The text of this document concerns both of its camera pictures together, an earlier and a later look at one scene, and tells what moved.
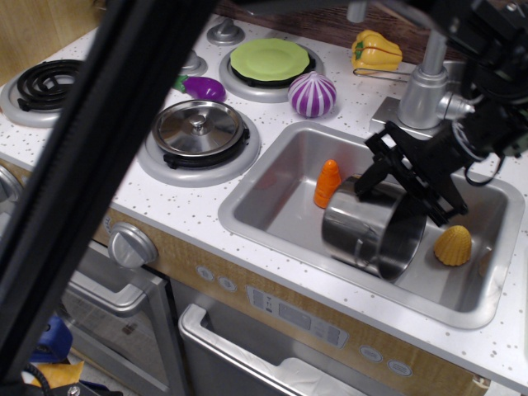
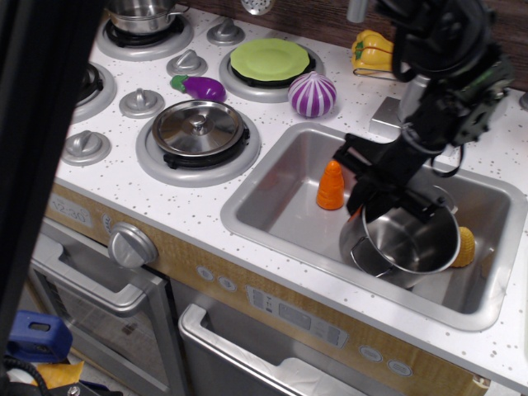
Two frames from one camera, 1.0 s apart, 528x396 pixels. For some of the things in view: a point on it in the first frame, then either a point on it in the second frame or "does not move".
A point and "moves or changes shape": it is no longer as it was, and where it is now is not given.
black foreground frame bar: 135,56 -> 49,55
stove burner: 269,91 does not move
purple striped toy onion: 312,95 does not move
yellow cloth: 56,374 does not move
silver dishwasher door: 222,354 does not move
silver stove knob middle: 194,65 does not move
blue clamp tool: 55,342 does not move
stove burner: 36,95 -> 97,92
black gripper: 426,165 -> 383,174
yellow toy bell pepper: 371,50 does not move
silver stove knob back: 225,34 does not move
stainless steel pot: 382,233 moves or changes shape
